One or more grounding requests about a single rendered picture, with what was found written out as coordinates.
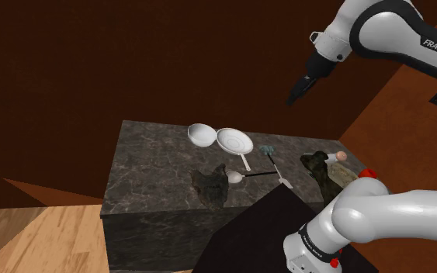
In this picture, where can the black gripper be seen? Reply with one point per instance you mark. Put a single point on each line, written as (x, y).
(318, 65)

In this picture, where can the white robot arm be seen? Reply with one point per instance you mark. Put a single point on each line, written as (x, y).
(388, 211)

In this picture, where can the dark dog figure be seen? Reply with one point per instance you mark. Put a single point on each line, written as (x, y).
(321, 170)

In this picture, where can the beige bottle with round cap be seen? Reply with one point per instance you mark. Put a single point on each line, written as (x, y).
(341, 173)

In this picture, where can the white frying pan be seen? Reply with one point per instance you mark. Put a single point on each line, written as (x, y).
(234, 141)

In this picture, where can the white bowl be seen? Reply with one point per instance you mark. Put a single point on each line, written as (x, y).
(201, 135)

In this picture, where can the dark hen figure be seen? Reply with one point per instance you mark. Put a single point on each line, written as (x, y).
(210, 187)

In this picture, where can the dark robot stand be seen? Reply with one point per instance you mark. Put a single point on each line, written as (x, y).
(256, 234)

